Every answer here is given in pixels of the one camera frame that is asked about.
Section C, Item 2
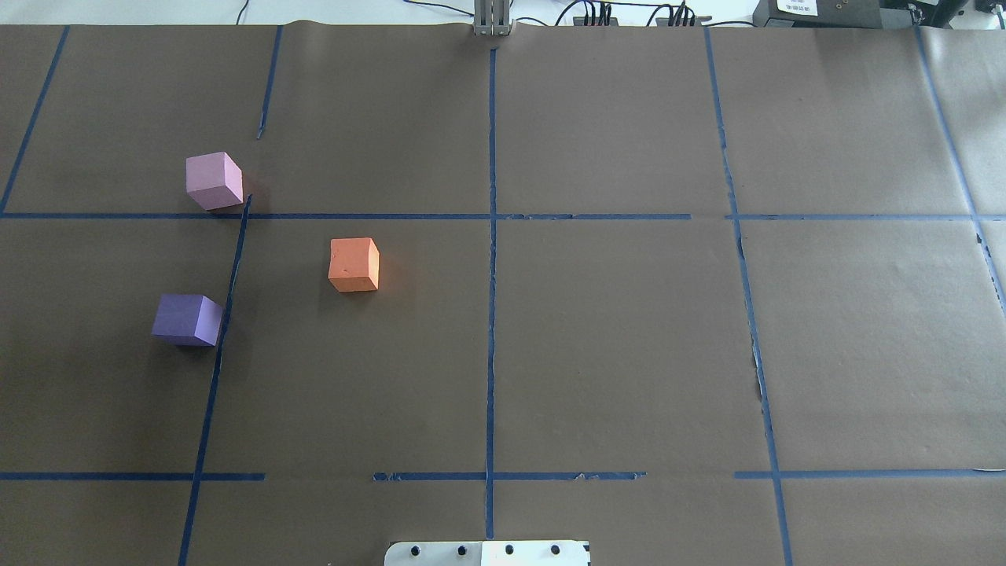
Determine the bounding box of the orange foam cube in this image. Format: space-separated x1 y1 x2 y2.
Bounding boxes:
328 237 380 293

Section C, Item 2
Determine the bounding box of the brown paper table cover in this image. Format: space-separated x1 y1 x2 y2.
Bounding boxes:
2 21 1004 565

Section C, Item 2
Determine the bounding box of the black power strip left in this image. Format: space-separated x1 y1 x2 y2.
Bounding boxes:
572 3 618 28

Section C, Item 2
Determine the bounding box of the black power strip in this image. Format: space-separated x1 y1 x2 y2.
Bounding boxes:
647 5 712 28
572 3 618 28

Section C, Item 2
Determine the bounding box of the pink foam cube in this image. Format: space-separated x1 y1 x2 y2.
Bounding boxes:
185 152 245 211

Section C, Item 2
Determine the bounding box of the purple foam cube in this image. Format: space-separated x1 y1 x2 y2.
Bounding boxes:
151 294 223 347

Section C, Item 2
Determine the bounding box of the black power strip right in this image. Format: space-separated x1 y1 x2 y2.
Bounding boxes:
647 5 712 28

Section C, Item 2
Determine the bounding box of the black box with label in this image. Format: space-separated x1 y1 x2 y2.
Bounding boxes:
752 0 883 29

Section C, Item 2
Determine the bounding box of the grey metal camera post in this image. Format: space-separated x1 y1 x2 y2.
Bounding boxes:
473 0 513 37

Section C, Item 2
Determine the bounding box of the white metal base plate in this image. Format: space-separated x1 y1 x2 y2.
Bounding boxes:
384 540 592 565

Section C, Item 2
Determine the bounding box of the black cable near post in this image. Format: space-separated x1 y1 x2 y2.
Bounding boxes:
405 0 475 17

